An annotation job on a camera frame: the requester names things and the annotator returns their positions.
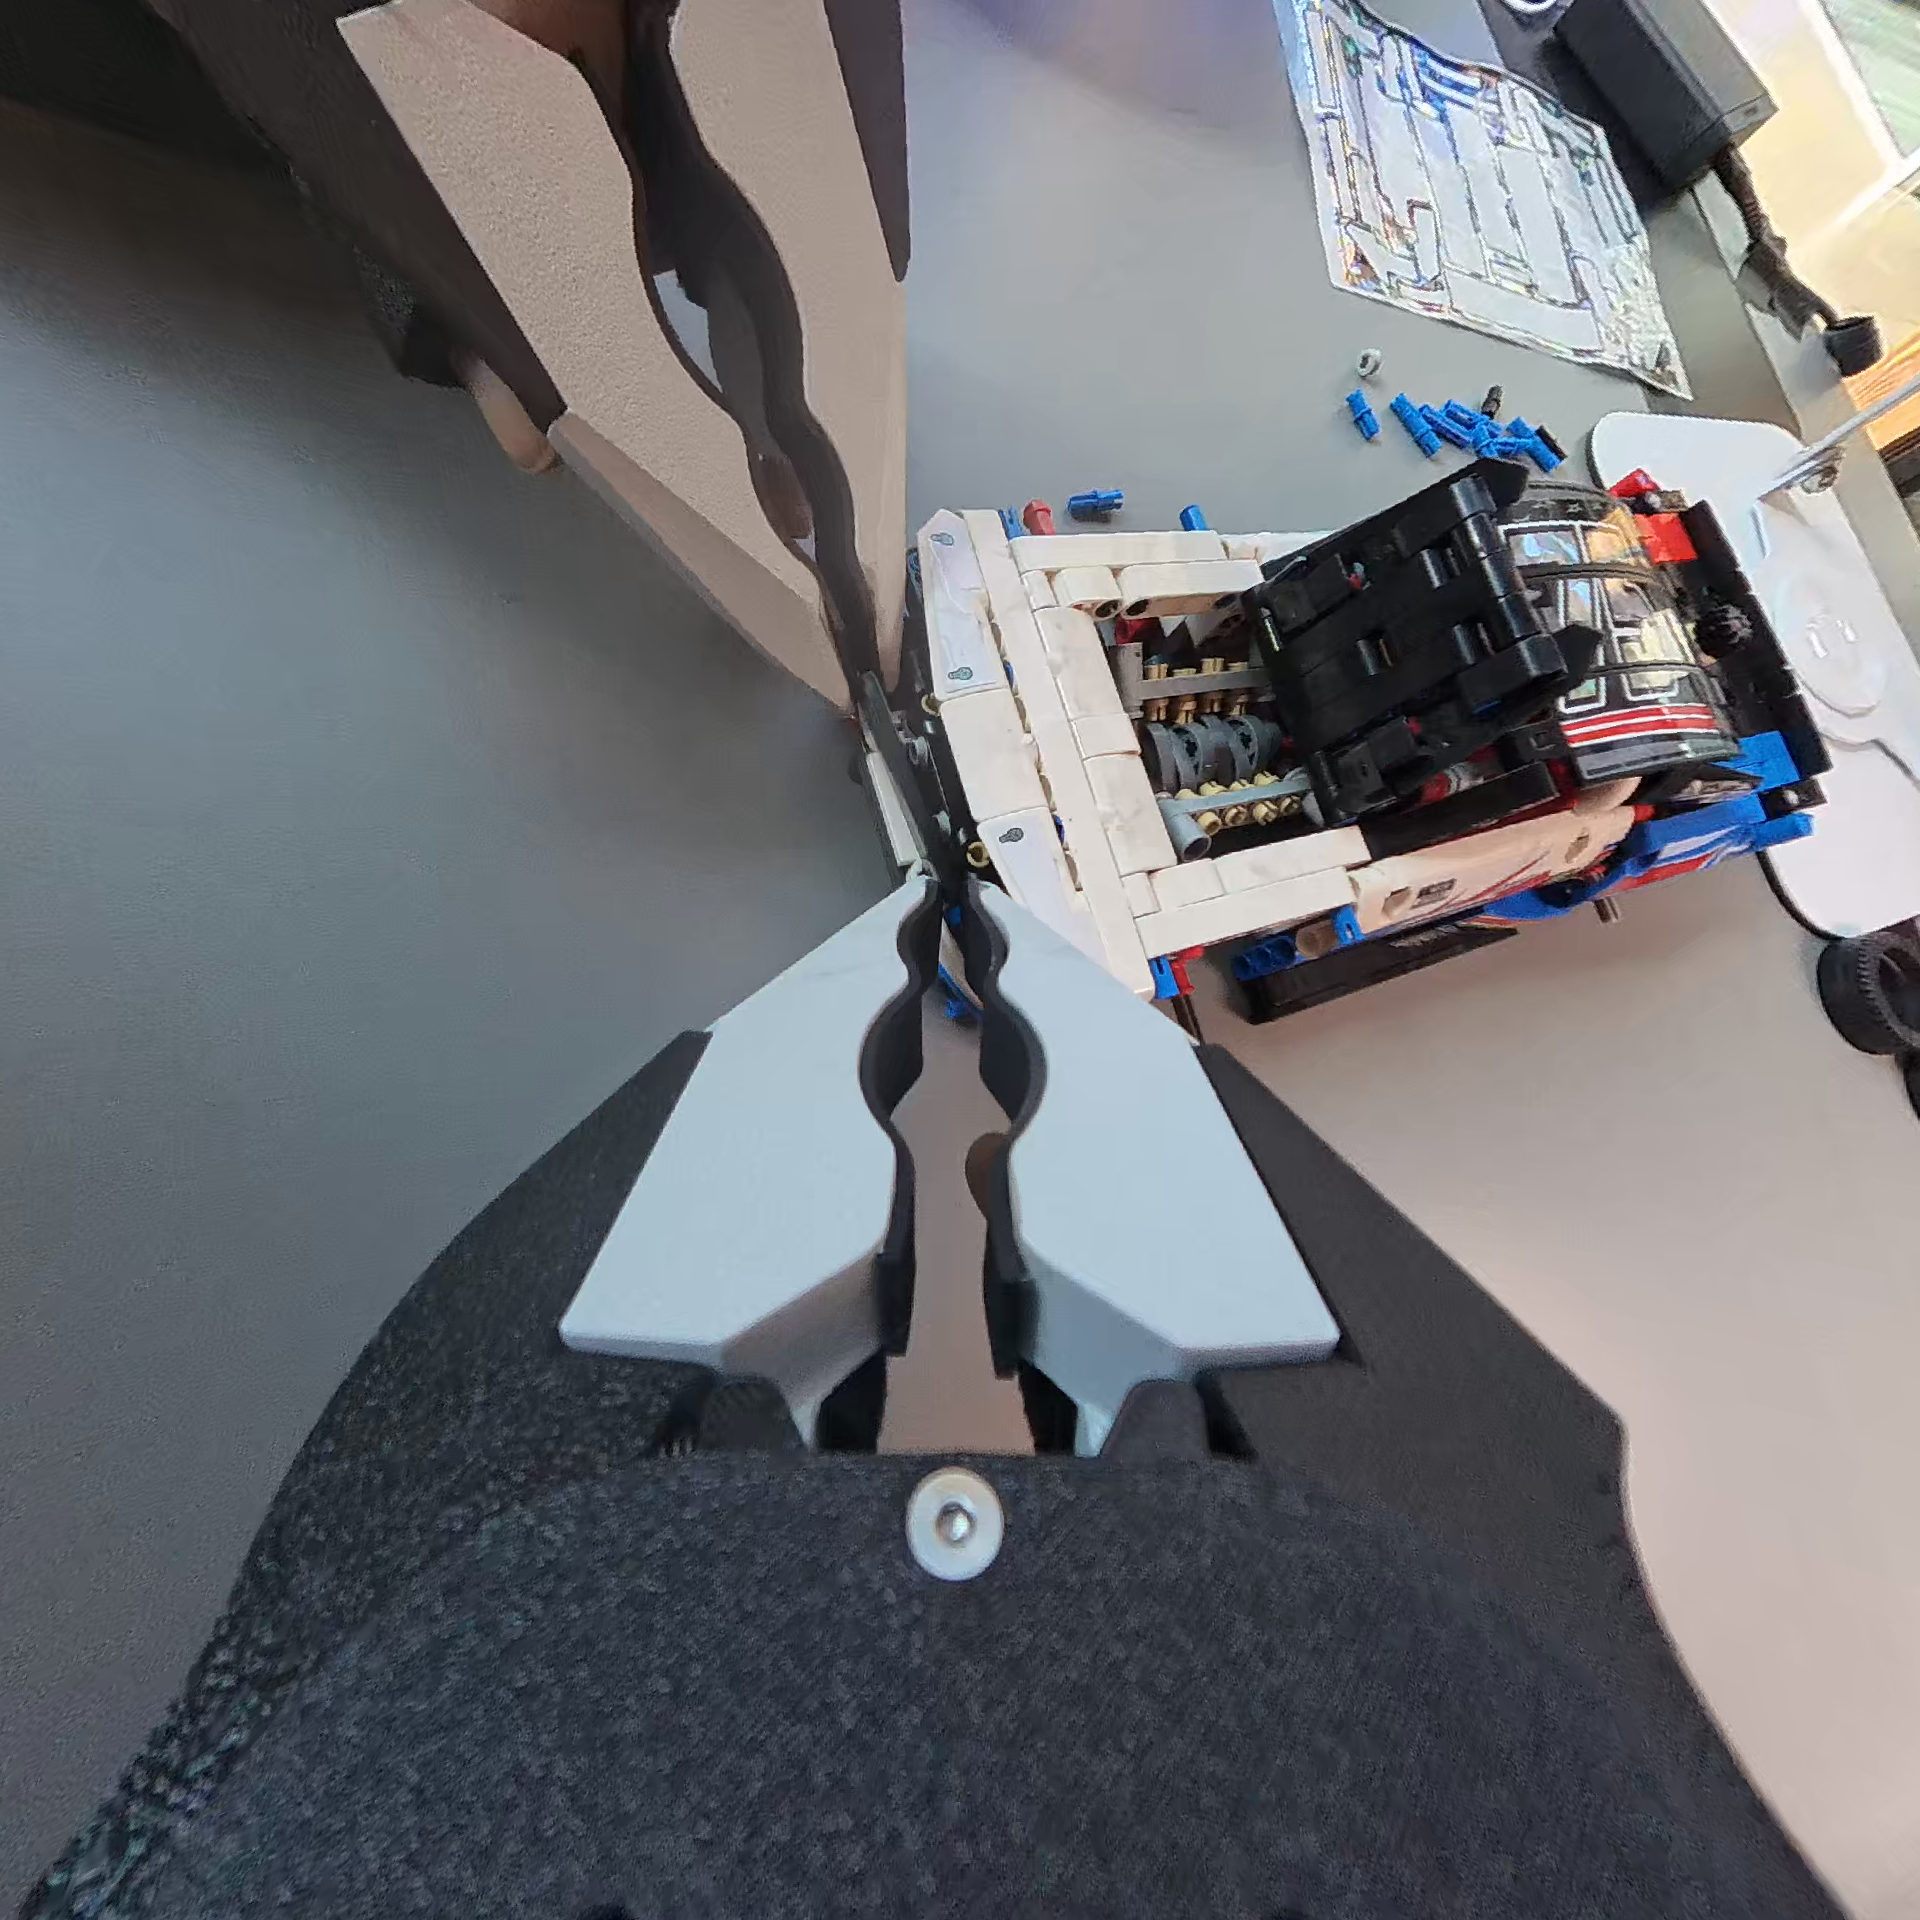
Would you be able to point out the black power adapter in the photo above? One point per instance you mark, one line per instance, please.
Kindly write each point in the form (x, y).
(1666, 76)

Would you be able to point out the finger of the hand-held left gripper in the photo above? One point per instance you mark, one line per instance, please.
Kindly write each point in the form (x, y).
(810, 119)
(510, 225)

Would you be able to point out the holographic sticker sheet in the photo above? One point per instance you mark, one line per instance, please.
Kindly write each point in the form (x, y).
(1470, 196)

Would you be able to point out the brick-built toy race car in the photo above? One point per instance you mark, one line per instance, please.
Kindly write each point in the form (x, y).
(1079, 721)

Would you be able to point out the white oval display stand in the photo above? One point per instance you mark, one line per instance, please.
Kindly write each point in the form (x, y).
(1695, 494)

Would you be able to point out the black rubber toy tire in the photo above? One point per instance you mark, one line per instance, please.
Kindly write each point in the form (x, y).
(1875, 990)

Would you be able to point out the grey desk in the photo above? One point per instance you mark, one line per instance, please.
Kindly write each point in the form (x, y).
(376, 902)

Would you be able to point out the pile of blue pins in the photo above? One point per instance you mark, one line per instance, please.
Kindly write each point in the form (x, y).
(1448, 426)

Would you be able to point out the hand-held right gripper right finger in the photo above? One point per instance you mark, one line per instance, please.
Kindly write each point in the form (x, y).
(1155, 1201)

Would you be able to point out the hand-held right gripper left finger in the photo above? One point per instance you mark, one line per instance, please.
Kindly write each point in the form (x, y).
(751, 1201)

